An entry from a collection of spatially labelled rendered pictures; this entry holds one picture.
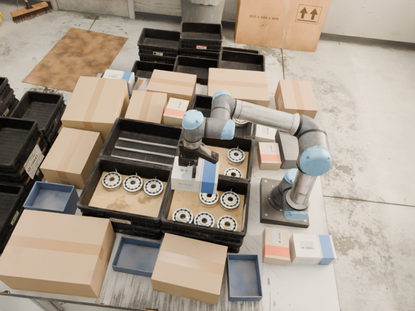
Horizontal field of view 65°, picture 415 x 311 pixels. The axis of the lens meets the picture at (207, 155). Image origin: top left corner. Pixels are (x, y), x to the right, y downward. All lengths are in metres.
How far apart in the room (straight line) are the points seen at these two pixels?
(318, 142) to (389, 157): 2.25
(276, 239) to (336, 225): 1.17
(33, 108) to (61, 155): 1.12
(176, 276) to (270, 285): 0.47
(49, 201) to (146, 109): 0.76
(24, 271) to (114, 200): 0.49
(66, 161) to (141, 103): 0.58
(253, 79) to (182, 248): 1.27
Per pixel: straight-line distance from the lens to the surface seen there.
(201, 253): 1.55
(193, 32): 3.50
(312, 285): 1.79
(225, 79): 2.27
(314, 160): 1.29
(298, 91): 2.38
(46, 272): 1.58
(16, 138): 2.66
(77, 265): 1.55
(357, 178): 3.20
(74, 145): 1.97
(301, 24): 4.36
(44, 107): 2.99
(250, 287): 1.70
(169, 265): 1.53
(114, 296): 1.69
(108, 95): 2.16
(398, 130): 3.85
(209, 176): 1.42
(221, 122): 1.20
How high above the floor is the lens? 2.30
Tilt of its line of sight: 51 degrees down
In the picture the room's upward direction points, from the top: 6 degrees clockwise
